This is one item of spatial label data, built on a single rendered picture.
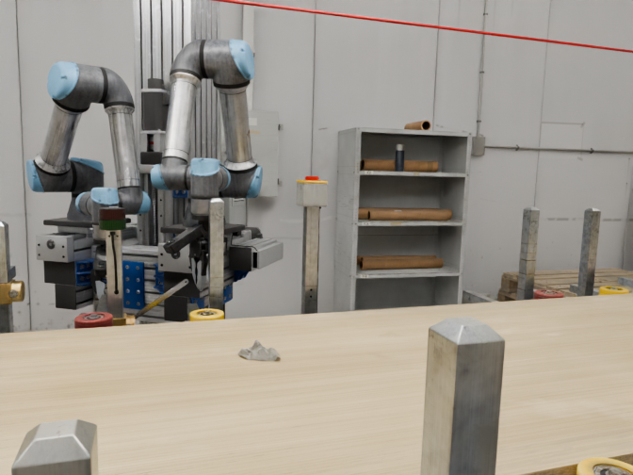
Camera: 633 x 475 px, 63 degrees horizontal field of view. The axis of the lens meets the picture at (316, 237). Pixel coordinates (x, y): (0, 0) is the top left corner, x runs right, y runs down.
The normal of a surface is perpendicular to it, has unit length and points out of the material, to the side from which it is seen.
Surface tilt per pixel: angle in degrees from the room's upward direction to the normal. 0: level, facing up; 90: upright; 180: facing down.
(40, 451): 45
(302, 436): 0
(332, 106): 90
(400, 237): 90
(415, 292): 90
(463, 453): 90
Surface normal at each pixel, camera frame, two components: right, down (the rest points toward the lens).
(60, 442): 0.24, -0.61
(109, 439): 0.03, -0.99
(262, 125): 0.25, 0.13
